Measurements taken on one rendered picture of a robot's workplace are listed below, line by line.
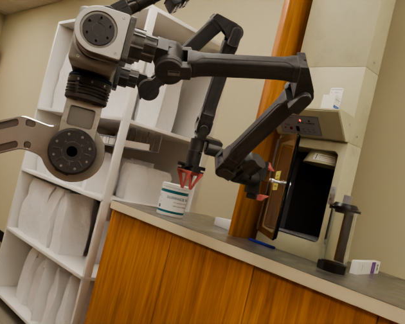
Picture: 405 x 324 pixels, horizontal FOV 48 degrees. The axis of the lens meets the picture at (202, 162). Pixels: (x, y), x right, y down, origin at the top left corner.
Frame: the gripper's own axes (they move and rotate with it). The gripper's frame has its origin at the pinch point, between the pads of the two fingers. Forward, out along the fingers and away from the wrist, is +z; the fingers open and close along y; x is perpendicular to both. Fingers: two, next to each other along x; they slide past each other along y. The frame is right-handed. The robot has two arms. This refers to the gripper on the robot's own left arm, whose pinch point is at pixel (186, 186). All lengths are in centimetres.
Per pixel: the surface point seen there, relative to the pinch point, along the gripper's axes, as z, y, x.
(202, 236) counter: 16.8, 3.3, -11.7
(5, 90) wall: -52, 79, 438
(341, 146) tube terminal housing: -29, 33, -44
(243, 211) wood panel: 4.8, 27.2, -9.1
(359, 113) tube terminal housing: -44, 36, -46
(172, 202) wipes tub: 9.0, 16.1, 23.8
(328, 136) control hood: -32, 29, -39
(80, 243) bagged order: 52, 28, 110
